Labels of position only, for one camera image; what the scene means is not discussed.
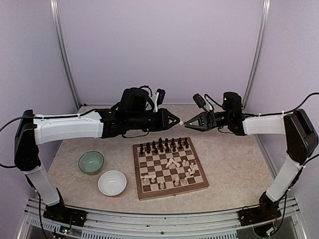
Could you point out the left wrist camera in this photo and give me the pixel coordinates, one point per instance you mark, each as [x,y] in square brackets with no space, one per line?
[158,98]

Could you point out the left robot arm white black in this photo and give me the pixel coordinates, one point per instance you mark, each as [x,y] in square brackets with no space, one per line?
[35,130]

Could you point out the front aluminium rail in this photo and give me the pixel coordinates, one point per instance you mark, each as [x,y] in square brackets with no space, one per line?
[99,224]

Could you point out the left aluminium frame post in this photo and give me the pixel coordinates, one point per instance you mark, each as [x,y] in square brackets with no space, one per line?
[63,52]

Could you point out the aluminium frame post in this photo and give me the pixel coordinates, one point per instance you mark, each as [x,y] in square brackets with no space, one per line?
[63,52]
[258,51]

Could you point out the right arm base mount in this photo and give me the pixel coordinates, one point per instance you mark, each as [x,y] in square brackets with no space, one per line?
[250,216]

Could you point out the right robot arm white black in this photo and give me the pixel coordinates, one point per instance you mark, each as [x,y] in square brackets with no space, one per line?
[301,138]

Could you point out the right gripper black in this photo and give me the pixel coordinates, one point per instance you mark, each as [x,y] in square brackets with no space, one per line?
[207,120]

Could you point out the green glass bowl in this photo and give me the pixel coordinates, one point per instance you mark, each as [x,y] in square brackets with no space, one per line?
[91,162]

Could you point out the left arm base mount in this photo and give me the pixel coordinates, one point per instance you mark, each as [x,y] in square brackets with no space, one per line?
[73,217]

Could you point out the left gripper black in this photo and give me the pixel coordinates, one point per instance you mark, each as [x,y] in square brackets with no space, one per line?
[163,123]

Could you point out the wooden chess board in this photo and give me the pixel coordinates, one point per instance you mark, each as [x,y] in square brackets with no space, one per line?
[155,165]

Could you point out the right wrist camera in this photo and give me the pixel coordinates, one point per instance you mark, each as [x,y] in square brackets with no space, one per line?
[203,103]

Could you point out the right aluminium frame post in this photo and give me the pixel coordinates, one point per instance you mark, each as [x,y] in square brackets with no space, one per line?
[258,51]

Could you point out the white ceramic bowl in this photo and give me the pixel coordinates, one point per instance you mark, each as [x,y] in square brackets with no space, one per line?
[112,183]

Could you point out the black chess pieces row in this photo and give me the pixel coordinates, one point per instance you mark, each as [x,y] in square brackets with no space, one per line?
[177,147]

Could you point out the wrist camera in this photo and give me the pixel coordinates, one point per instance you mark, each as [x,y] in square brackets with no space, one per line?
[158,98]
[203,103]

